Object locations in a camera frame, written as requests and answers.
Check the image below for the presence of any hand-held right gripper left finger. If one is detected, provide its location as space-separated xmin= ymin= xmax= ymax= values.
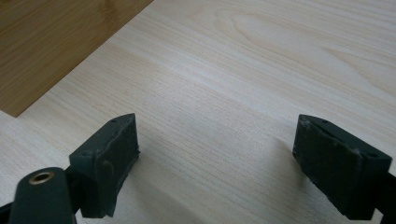
xmin=68 ymin=113 xmax=140 ymax=218

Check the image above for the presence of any wooden tea box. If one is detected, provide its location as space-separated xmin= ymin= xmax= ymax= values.
xmin=0 ymin=0 xmax=154 ymax=119

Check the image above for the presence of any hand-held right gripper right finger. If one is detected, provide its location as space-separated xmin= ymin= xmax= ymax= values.
xmin=292 ymin=114 xmax=392 ymax=221

